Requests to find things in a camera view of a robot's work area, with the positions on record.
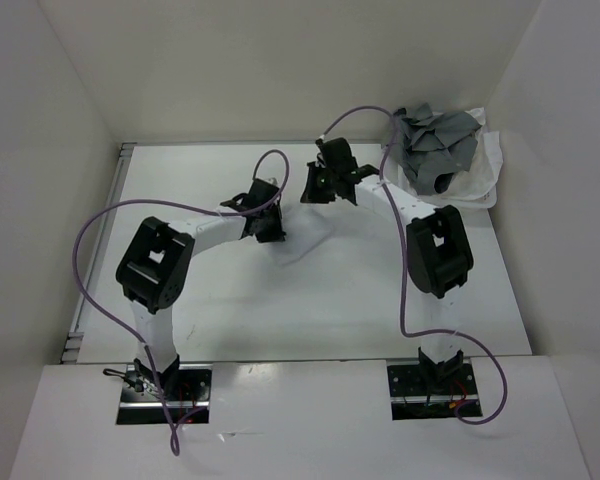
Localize white skirt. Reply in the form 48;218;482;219
391;107;504;209
269;203;336;266

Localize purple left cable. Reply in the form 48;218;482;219
73;149;290;457

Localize white skirt in pile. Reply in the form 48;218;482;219
391;107;504;209

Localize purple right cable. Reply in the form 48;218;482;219
317;105;509;424

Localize grey skirt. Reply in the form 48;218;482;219
390;103;482;196

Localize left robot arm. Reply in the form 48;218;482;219
116;179;286;400

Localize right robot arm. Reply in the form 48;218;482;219
301;137;474;339

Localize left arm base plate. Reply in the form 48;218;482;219
103;363;212;425

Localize purple cable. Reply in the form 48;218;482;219
317;105;509;424
73;149;290;457

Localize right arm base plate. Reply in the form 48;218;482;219
386;360;482;421

